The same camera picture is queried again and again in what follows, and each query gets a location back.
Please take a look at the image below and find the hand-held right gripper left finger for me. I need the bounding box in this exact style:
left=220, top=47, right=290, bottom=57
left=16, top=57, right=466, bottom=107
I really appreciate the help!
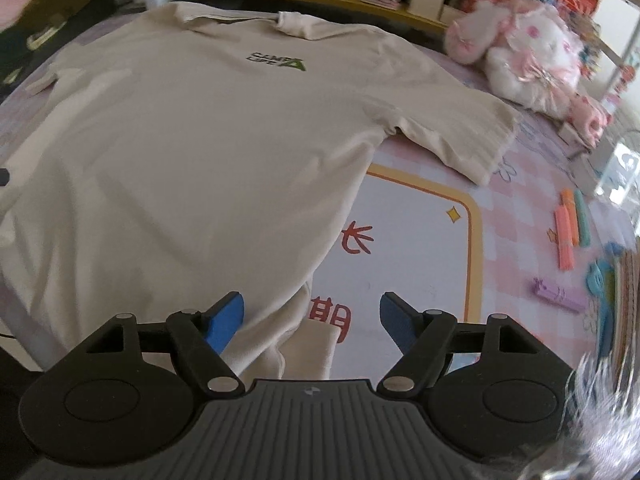
left=65, top=291, right=246, bottom=401

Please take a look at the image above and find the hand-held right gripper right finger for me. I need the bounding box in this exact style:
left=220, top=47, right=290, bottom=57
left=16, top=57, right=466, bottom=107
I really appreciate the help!
left=376, top=291, right=561, bottom=401

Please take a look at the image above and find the beige T-shirt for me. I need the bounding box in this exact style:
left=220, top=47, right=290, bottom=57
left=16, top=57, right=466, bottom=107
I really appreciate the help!
left=0, top=1, right=521, bottom=381

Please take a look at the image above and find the pink checkered desk mat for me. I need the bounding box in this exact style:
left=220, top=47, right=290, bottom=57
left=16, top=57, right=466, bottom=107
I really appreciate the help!
left=0, top=25, right=633, bottom=381

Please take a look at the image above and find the dark cloth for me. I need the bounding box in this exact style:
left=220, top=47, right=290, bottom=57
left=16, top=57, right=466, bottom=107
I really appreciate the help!
left=0, top=7, right=118, bottom=106

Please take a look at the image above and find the purple plastic clip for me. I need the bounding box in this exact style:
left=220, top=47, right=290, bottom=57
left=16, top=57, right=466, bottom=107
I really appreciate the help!
left=532, top=277, right=587, bottom=313

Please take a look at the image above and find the blue plastic toy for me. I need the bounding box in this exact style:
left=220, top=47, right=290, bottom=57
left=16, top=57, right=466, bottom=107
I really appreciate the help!
left=586, top=242, right=626, bottom=356

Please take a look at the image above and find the green highlighter pen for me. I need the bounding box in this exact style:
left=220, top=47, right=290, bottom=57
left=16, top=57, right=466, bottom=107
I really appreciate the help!
left=574, top=190, right=592, bottom=247

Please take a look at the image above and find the white fluffy sleeve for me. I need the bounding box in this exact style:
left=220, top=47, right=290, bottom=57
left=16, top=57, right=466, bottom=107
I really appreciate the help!
left=565, top=352, right=640, bottom=480

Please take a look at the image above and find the clear plastic container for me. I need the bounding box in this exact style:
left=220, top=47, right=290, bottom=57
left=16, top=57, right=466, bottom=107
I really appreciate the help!
left=592, top=132, right=640, bottom=208

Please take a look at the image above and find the white pink plush rabbit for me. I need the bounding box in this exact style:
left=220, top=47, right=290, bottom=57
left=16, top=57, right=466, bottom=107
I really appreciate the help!
left=444, top=0, right=613, bottom=146

